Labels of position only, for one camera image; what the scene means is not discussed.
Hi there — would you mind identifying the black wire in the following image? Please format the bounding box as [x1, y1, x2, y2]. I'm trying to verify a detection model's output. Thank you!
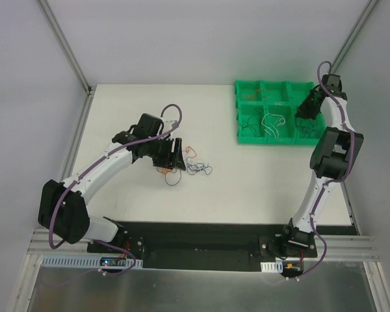
[240, 107, 264, 137]

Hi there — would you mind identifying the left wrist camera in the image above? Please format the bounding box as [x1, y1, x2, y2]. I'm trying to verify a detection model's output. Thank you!
[164, 120, 177, 131]

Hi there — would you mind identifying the white cable duct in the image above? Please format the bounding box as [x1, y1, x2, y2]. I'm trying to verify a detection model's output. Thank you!
[260, 260, 283, 274]
[42, 255, 143, 270]

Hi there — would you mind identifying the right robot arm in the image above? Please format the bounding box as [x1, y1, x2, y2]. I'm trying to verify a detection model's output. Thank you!
[279, 73, 364, 257]

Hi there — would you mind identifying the white wire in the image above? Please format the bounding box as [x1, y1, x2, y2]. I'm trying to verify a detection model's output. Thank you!
[261, 112, 286, 138]

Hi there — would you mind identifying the left white cable duct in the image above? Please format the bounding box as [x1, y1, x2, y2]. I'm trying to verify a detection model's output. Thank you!
[42, 255, 143, 270]

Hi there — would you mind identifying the orange wire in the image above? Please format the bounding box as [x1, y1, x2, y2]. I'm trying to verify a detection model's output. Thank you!
[239, 89, 269, 101]

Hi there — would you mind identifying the coloured wire bundle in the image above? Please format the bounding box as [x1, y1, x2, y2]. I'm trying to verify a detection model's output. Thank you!
[155, 145, 198, 188]

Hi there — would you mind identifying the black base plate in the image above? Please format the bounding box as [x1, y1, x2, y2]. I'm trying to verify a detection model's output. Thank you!
[86, 219, 323, 272]

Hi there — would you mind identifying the green compartment bin tray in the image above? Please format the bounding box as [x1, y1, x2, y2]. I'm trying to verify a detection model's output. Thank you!
[234, 80, 326, 146]

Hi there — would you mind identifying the right white cable duct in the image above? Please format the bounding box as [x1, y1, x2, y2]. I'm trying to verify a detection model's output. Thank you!
[260, 260, 283, 274]

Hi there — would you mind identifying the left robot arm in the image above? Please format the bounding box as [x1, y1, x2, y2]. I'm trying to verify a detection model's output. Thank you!
[38, 113, 186, 253]

